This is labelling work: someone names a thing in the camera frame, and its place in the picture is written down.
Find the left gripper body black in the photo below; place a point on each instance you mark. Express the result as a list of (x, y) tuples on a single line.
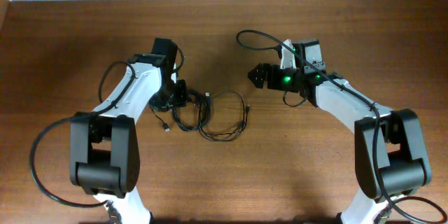
[(172, 95)]

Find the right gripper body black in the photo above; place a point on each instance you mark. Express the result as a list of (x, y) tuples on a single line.
[(285, 78)]

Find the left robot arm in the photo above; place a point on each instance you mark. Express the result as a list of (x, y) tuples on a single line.
[(104, 155)]

